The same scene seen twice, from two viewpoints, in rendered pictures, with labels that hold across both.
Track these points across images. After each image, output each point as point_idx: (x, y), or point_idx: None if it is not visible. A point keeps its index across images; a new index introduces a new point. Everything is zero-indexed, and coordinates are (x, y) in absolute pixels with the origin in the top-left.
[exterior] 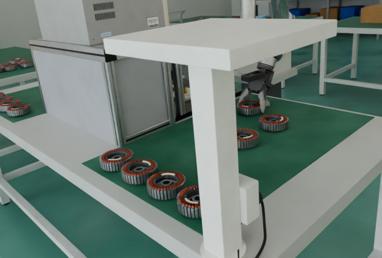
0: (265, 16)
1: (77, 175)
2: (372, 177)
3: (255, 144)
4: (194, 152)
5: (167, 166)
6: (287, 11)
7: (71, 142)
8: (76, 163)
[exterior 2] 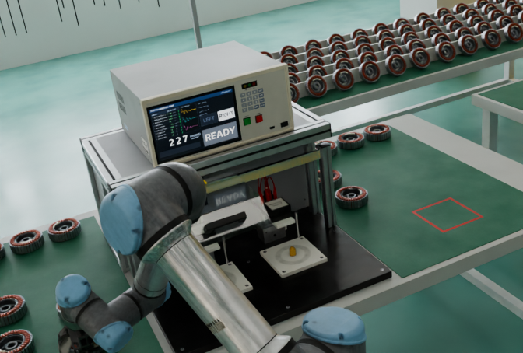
0: (304, 324)
1: (72, 216)
2: None
3: None
4: (33, 279)
5: (26, 260)
6: (219, 340)
7: None
8: (97, 213)
